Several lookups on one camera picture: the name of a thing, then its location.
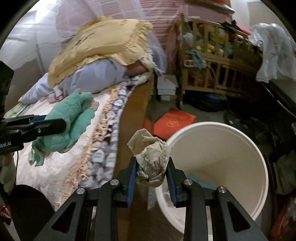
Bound brown white patterned blanket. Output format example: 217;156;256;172
72;75;154;189

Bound wooden bed frame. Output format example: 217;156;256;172
113;81;153;241

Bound white cardboard boxes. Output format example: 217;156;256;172
157;75;178;101

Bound pink sock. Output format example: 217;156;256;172
47;92;64;103

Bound white plastic bag pile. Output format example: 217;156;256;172
248;23;295;83

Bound pink quilted bedspread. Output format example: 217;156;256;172
15;89;118;209

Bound beige paper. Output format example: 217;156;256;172
127;128;171;188

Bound wooden baby crib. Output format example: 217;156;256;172
176;14;262;108

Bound yellow ruffled pillow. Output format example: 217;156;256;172
48;19;153;88

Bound green fuzzy sock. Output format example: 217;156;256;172
28;90;95;166

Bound grey-blue fleece blanket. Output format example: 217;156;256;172
18;46;168;104

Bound cream plastic trash bucket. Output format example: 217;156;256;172
154;121;269;235

